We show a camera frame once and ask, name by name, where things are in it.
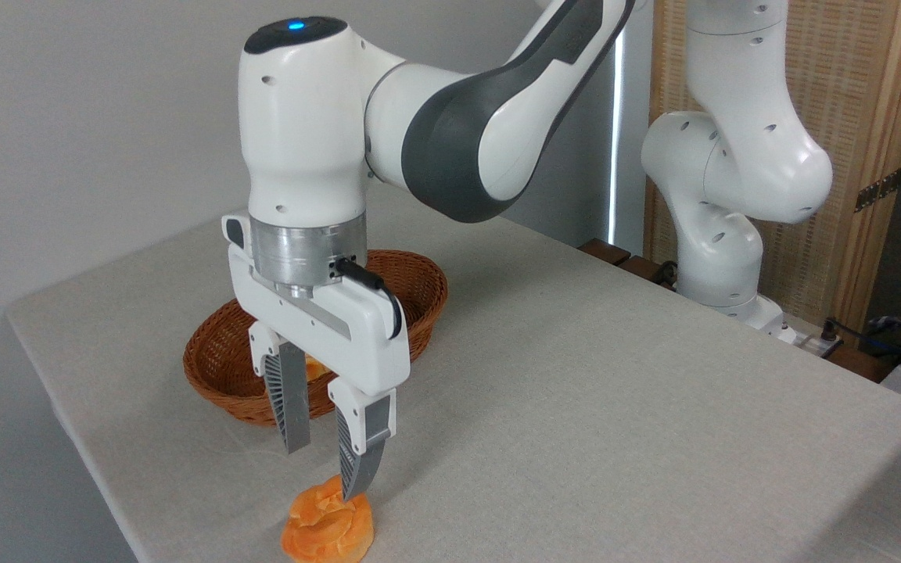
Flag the dark brown wooden block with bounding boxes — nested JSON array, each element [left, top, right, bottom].
[[617, 255, 677, 292], [578, 238, 632, 267]]

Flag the brown oval wicker basket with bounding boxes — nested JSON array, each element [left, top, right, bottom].
[[183, 250, 449, 427]]

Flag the round orange bread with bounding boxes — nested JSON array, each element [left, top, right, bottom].
[[280, 473, 375, 563]]

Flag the dark metal screen hinge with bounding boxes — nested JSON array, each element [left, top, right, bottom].
[[854, 167, 901, 213]]

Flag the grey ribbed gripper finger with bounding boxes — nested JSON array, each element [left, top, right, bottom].
[[328, 378, 397, 502], [248, 321, 311, 455]]

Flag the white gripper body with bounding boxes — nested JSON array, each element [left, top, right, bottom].
[[221, 213, 411, 396]]

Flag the grey tablecloth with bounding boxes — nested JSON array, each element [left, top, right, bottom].
[[5, 181, 901, 563]]

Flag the black power plug with cable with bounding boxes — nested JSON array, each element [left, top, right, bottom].
[[820, 316, 889, 346]]

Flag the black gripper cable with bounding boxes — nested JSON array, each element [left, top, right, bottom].
[[333, 258, 404, 341]]

